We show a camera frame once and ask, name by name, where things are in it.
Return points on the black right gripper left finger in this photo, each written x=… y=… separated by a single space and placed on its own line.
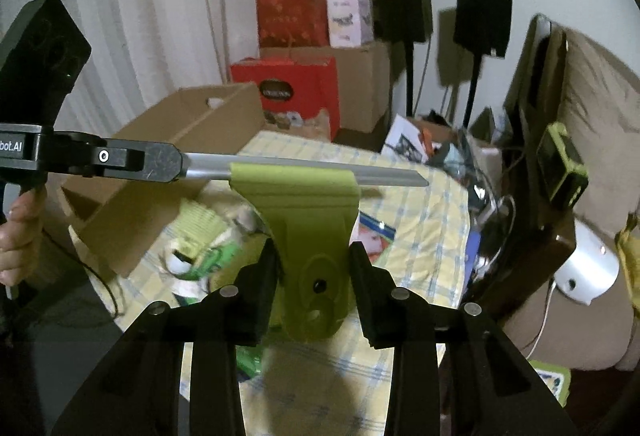
x=134 y=389

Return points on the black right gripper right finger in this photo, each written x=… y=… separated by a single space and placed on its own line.
x=494 y=390

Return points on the green snack package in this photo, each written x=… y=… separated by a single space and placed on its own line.
x=375 y=235

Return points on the person's left hand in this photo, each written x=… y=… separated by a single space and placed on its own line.
x=21 y=236

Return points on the green lidded box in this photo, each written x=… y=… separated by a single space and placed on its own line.
x=556 y=378

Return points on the white round device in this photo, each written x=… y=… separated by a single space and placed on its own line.
x=590 y=271

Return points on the yellow plaid bed cover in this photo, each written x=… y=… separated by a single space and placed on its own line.
x=339 y=386

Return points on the green plastic bag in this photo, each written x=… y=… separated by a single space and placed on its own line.
x=206 y=249

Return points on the open brown cardboard box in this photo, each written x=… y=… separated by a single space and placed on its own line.
x=120 y=217

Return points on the yellow cloth on sofa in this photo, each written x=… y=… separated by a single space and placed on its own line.
x=627 y=248

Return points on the green framed small device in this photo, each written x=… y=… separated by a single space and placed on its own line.
x=562 y=169

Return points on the red gift bag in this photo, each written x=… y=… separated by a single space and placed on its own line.
x=292 y=23

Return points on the open box of clutter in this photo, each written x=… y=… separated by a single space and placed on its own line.
x=427 y=143

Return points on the red gift box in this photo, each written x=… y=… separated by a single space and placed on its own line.
x=299 y=97

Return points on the small white printed box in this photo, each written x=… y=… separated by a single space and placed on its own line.
x=350 y=23

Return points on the brown sofa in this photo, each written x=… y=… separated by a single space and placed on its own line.
x=566 y=76

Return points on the left black speaker on stand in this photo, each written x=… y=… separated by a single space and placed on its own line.
x=407 y=22

